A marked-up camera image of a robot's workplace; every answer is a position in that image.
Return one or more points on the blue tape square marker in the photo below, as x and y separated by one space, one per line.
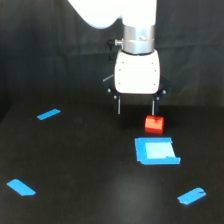
155 151

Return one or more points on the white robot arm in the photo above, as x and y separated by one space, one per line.
138 18

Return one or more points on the blue tape strip near left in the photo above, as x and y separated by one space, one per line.
21 188

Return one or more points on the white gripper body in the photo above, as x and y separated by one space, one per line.
137 74

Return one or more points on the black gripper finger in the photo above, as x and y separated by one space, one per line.
155 105
118 104

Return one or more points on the red hexagonal block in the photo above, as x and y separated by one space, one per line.
154 124

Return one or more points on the blue tape strip far left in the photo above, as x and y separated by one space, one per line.
48 114

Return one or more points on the blue tape strip near right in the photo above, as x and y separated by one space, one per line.
191 196

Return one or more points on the blue tape strip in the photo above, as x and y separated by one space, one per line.
191 196
21 188
48 114

